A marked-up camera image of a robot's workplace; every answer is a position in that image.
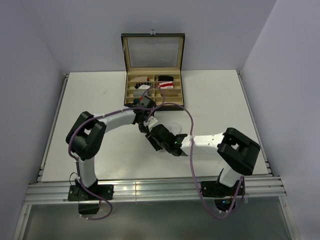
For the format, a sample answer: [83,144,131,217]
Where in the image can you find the white sock black stripes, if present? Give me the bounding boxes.
[166,122,182,135]

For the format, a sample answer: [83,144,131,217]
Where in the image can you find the brown ribbed sock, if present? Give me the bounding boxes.
[161,89,181,98]

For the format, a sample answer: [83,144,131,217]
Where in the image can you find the red white striped sock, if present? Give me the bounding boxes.
[158,81,174,89]

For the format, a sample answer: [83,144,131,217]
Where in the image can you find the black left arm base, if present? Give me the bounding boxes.
[67,184,114,215]

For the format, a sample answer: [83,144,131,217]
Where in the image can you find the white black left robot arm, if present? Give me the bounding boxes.
[66,96,156,200]

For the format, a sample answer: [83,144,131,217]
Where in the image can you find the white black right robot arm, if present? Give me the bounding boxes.
[145,124,261,195]

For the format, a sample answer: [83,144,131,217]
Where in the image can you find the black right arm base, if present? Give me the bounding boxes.
[200,180,239,212]

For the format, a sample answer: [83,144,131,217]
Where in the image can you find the rolled teal sock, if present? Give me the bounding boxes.
[133,98,140,105]

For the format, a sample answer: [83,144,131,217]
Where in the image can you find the rolled grey sock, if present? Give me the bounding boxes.
[132,89,152,97]

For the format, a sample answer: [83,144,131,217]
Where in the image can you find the rolled black white sock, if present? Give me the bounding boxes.
[134,82,153,90]

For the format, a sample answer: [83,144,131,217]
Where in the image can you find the black compartment storage box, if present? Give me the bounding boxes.
[121,30,186,111]

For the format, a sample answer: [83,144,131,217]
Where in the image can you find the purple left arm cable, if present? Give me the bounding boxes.
[68,85,167,221]

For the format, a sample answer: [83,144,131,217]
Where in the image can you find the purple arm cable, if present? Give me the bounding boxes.
[145,103,246,220]
[68,85,167,221]

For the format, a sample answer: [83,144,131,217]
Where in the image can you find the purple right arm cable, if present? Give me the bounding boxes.
[145,103,246,220]

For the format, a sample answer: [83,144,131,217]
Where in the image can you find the aluminium table frame rail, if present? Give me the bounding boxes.
[23,175,287,205]

